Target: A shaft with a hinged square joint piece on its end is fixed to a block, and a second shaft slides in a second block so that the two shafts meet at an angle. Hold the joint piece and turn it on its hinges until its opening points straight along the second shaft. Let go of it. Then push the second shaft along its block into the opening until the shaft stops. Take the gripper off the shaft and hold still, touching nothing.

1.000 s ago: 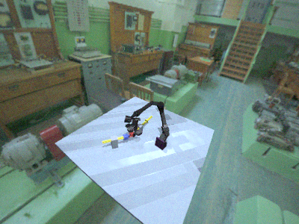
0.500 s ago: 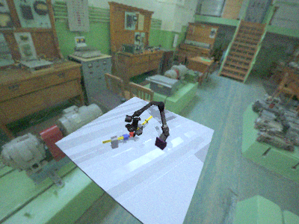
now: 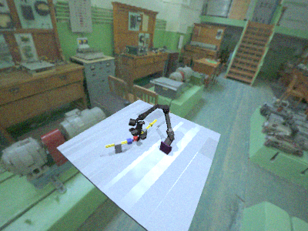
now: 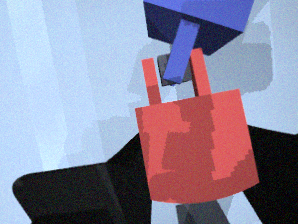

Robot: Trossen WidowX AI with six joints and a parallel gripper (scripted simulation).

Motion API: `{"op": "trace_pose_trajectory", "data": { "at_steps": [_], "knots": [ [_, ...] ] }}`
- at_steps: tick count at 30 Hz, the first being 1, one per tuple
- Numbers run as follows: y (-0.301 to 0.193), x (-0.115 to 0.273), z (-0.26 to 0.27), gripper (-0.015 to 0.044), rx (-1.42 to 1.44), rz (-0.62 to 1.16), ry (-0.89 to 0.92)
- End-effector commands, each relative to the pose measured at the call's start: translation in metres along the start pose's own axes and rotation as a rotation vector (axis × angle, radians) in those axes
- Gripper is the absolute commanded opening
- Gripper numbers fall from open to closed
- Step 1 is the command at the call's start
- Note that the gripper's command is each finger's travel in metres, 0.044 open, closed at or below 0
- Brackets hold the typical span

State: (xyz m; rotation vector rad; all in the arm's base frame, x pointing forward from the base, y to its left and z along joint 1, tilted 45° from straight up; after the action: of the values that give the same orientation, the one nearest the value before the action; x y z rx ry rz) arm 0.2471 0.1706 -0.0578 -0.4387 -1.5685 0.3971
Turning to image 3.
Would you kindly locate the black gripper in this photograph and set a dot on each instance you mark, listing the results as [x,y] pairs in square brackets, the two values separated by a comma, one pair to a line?
[140,136]

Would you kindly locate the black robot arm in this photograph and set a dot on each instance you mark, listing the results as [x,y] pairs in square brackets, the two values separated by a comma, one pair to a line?
[170,134]

